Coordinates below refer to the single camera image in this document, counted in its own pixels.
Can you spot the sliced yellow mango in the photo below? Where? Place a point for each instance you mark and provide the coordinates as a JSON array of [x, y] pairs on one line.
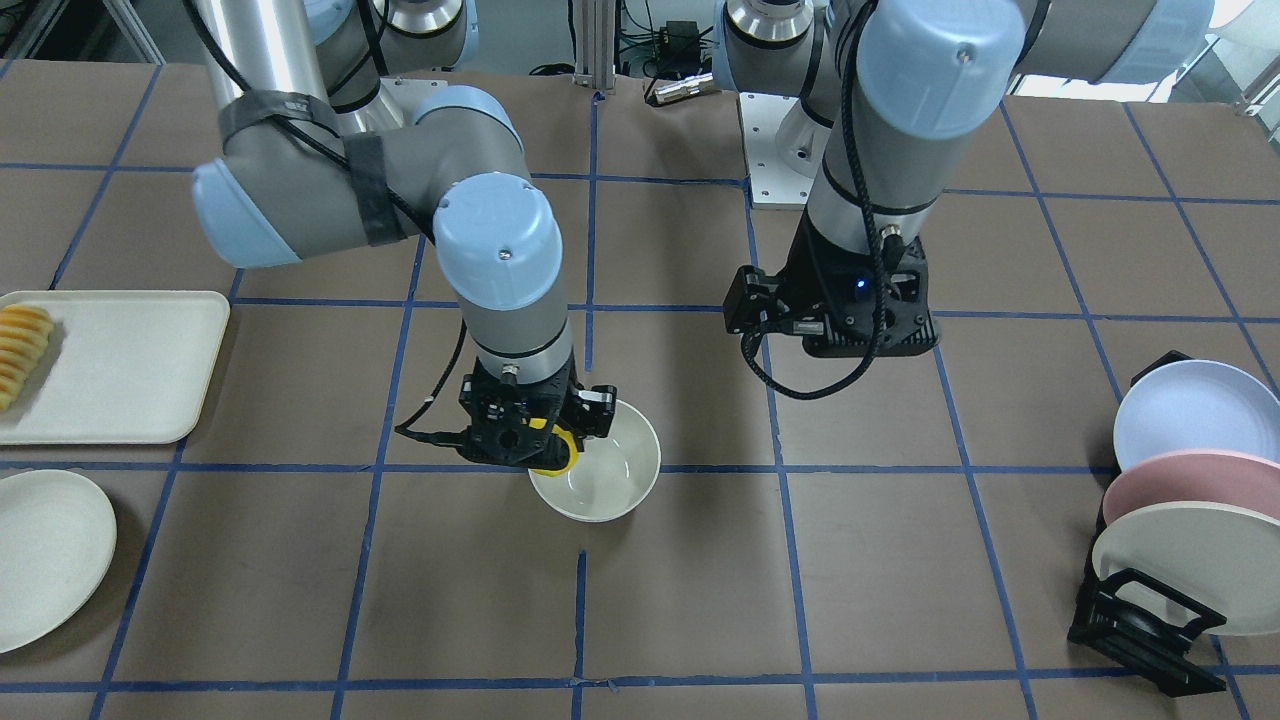
[[26, 332]]

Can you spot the cream ceramic bowl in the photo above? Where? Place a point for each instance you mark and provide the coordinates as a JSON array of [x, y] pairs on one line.
[[612, 475]]

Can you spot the cream plate in rack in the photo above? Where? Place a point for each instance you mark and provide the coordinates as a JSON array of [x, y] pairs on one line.
[[1219, 555]]

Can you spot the cream round plate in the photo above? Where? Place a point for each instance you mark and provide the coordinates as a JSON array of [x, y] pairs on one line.
[[58, 538]]

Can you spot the cream rectangular tray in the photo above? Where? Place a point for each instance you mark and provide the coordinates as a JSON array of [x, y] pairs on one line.
[[124, 367]]

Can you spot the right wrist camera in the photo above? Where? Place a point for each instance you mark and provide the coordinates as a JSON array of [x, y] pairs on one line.
[[591, 411]]

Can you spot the pink plate in rack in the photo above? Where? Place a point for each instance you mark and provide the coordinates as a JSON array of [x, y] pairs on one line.
[[1199, 475]]

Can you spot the blue plate in rack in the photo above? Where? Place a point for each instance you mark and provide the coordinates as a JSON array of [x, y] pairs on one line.
[[1196, 404]]

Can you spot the yellow lemon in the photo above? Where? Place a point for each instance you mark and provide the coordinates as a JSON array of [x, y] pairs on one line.
[[560, 453]]

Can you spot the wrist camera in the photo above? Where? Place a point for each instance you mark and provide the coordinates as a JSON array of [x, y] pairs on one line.
[[591, 411], [753, 302]]

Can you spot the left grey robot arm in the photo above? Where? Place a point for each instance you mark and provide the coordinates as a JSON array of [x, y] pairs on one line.
[[895, 91]]

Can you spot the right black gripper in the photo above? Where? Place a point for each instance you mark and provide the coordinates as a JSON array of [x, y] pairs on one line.
[[598, 402]]

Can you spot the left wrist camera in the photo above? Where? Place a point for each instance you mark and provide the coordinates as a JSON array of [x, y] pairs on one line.
[[753, 302]]

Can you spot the aluminium frame post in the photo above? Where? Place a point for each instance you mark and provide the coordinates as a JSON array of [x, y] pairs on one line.
[[594, 35]]

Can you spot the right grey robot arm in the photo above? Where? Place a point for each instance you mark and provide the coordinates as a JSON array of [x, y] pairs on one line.
[[291, 185]]

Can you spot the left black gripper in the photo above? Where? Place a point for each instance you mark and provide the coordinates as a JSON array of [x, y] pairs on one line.
[[797, 285]]

